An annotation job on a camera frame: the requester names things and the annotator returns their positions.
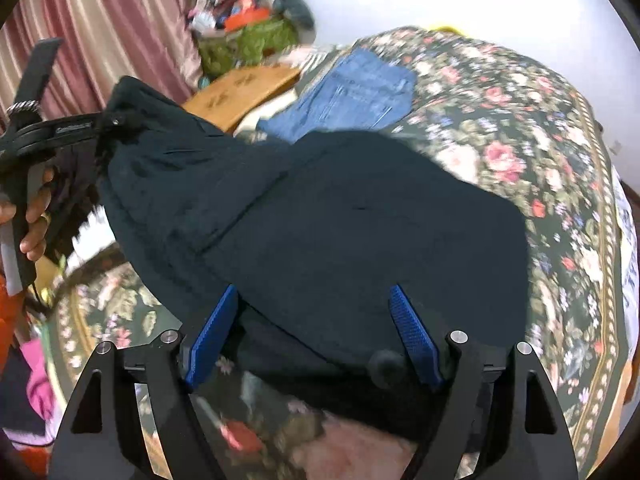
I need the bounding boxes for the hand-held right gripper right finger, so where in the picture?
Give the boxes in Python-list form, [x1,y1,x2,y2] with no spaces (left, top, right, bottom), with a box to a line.
[389,284,581,480]

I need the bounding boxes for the pink striped sheet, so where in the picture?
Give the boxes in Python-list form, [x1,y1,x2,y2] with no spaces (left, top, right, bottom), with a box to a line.
[279,44,347,77]

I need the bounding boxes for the floral blanket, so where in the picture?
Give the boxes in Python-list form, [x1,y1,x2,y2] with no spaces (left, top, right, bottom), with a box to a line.
[50,25,625,480]

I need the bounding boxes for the pink cloth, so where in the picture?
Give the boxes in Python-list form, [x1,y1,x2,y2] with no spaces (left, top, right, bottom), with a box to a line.
[24,339,57,422]

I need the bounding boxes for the wooden lap table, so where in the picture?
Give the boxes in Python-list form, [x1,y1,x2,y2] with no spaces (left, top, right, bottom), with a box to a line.
[181,65,302,135]

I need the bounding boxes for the blue jeans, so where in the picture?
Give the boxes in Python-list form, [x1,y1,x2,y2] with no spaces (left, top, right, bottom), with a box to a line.
[257,49,417,144]

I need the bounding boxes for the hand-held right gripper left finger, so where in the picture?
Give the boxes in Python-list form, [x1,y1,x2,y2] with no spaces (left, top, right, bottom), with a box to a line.
[47,284,240,480]

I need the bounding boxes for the grey plush pillow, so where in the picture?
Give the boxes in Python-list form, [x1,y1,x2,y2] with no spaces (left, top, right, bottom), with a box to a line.
[270,0,317,42]

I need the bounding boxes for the striped pink curtain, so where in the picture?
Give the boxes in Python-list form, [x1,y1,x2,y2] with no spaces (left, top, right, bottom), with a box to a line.
[0,0,207,127]

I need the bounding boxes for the orange box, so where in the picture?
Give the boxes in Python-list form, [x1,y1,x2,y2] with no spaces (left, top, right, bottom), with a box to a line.
[222,0,274,32]

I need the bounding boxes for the dark strap with beads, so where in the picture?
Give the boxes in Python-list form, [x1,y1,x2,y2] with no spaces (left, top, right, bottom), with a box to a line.
[7,37,65,128]

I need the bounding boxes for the person's left hand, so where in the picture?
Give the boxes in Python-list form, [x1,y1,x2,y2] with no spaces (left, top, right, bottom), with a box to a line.
[19,166,57,262]

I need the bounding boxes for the white printed bedsheet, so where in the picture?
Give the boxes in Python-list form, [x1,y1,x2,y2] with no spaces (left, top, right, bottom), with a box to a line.
[612,170,640,342]

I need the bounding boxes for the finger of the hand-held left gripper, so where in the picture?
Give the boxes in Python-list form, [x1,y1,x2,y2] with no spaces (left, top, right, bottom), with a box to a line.
[95,113,127,134]

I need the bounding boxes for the black pants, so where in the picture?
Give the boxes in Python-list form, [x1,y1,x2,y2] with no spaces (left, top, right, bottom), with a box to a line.
[97,76,532,442]

